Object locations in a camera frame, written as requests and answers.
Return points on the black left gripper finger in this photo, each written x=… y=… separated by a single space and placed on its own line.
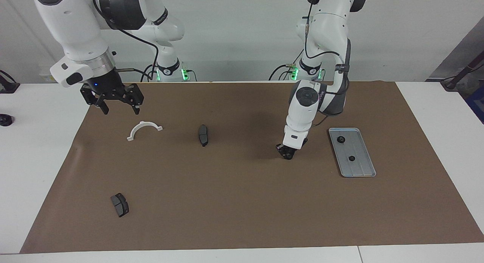
x=294 y=154
x=283 y=153

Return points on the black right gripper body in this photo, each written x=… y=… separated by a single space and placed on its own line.
x=111 y=89

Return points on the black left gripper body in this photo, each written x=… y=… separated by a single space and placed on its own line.
x=289 y=149

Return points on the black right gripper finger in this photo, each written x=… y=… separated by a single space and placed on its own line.
x=135 y=108
x=104 y=107

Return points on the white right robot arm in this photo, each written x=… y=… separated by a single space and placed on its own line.
x=75 y=24

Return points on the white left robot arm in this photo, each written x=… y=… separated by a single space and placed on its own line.
x=325 y=28

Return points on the silver metal tray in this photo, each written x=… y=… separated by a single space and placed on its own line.
x=357 y=164

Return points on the white cardboard box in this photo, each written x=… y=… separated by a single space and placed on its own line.
x=45 y=75

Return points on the brown table mat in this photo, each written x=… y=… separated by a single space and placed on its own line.
x=227 y=198

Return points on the dark grey brake pad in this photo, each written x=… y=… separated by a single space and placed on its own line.
x=120 y=205
x=203 y=135

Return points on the black round knob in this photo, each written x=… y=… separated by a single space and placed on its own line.
x=5 y=120

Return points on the black stand leg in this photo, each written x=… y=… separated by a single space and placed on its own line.
x=461 y=72

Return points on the blue crate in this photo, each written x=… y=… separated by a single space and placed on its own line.
x=477 y=104

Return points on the black clamp mount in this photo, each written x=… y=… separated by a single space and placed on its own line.
x=7 y=83

